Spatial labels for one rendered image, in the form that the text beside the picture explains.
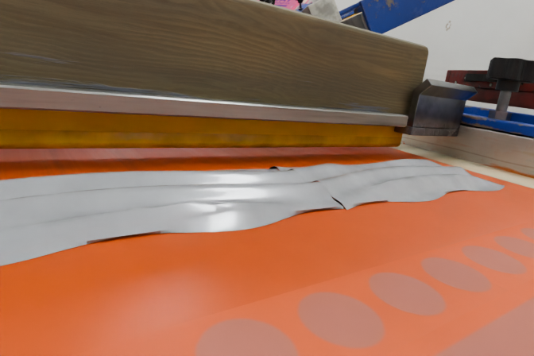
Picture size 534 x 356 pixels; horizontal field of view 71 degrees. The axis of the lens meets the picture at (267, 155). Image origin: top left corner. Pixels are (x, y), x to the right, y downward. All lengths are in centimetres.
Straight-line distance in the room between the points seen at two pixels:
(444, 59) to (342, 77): 220
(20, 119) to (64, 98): 3
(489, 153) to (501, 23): 199
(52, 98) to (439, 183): 23
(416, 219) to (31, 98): 19
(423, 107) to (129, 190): 29
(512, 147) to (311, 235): 30
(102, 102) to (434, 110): 30
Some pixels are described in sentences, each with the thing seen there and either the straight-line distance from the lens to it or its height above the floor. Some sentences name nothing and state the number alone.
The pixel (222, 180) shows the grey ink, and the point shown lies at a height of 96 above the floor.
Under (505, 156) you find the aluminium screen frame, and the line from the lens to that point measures 42.
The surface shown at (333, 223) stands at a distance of 17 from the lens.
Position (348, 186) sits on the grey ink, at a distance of 22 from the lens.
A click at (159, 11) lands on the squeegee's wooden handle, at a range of 23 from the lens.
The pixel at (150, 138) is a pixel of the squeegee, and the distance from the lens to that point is 24.
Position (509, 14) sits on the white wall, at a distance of 240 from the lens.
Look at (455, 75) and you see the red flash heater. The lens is 137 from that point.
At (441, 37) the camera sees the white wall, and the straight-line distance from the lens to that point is 254.
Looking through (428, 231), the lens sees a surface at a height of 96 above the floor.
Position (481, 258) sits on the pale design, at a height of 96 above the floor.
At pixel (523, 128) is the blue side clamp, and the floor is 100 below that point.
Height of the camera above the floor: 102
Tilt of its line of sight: 12 degrees down
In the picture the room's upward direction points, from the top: 8 degrees clockwise
